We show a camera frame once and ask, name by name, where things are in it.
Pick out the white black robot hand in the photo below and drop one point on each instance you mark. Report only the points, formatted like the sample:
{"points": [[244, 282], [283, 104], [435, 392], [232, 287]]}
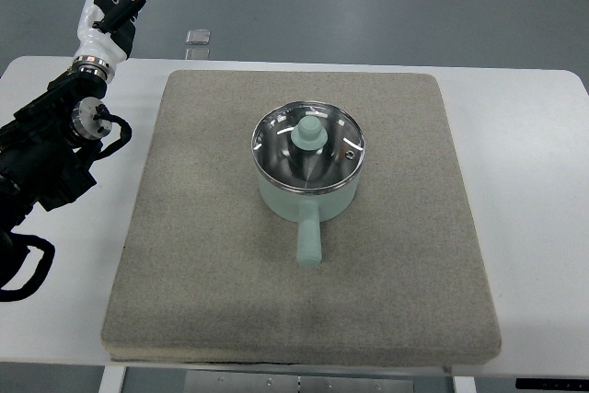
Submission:
{"points": [[106, 29]]}

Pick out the glass lid green knob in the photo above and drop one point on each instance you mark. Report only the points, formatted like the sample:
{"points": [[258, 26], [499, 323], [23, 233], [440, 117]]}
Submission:
{"points": [[308, 147]]}

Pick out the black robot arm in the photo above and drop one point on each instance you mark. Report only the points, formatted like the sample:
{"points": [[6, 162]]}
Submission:
{"points": [[46, 155]]}

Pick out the grey fabric mat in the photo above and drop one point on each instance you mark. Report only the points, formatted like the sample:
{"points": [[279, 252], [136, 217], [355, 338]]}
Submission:
{"points": [[210, 274]]}

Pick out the mint green saucepan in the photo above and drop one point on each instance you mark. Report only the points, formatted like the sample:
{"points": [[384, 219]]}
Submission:
{"points": [[308, 210]]}

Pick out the black control panel strip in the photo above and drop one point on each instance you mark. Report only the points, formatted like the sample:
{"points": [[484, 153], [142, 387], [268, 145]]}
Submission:
{"points": [[552, 384]]}

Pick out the metal table frame bar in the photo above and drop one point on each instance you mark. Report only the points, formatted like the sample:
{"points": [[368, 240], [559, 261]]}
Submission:
{"points": [[201, 381]]}

